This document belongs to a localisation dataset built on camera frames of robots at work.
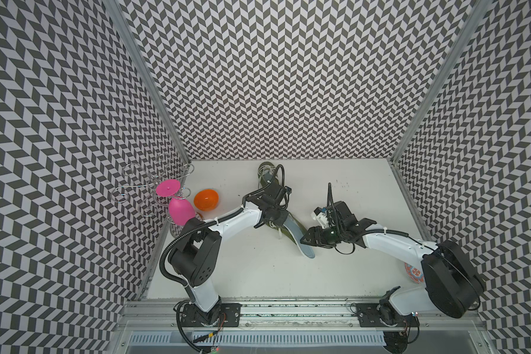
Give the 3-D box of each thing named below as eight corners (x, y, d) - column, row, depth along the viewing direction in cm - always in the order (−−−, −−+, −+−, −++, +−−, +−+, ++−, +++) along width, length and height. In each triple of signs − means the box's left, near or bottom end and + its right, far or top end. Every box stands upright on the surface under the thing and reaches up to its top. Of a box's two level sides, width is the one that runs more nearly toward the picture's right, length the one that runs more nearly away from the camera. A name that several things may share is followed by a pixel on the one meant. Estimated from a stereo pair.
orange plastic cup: (193, 213, 99) (190, 208, 95) (199, 195, 105) (196, 189, 102) (215, 213, 99) (213, 208, 95) (219, 195, 105) (217, 189, 102)
